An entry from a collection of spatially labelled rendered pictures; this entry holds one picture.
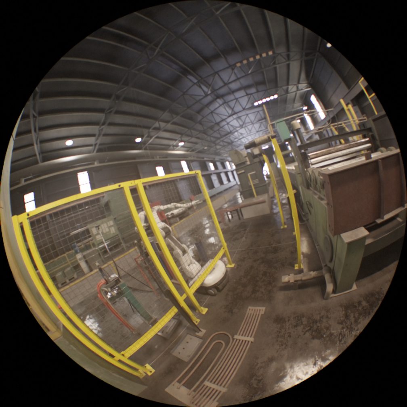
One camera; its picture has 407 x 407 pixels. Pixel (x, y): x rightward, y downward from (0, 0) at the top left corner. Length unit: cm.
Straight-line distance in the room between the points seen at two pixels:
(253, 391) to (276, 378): 21
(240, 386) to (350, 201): 180
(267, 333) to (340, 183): 154
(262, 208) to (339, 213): 363
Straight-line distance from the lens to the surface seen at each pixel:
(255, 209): 471
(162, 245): 136
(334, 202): 128
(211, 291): 205
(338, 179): 126
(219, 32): 1111
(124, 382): 168
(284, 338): 160
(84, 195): 121
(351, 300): 188
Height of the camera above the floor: 151
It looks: 6 degrees down
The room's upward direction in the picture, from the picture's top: 20 degrees counter-clockwise
